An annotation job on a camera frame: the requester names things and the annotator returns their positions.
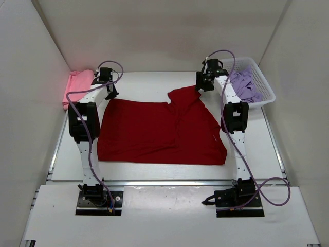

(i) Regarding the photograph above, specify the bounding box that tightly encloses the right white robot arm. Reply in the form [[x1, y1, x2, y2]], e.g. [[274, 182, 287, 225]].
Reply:
[[195, 59, 256, 211]]

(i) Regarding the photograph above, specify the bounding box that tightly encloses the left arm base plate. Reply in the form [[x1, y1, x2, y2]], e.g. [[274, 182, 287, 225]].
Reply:
[[75, 189, 124, 216]]

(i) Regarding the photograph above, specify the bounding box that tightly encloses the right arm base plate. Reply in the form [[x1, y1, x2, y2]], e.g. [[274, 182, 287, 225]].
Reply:
[[214, 188, 265, 218]]

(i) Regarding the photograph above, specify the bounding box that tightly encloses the white plastic basket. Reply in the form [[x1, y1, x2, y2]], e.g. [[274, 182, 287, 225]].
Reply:
[[214, 57, 276, 110]]

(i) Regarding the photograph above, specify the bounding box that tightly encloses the lavender garment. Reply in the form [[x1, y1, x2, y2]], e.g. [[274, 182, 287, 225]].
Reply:
[[230, 65, 263, 103]]

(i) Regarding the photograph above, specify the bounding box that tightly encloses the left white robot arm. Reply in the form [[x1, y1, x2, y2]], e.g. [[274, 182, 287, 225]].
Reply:
[[66, 66, 118, 212]]

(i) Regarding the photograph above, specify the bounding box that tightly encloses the pink t shirt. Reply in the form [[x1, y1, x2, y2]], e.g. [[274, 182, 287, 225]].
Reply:
[[62, 69, 94, 111]]

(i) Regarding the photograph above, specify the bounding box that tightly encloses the red t shirt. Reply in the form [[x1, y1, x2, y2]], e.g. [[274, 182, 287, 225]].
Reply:
[[97, 86, 227, 165]]

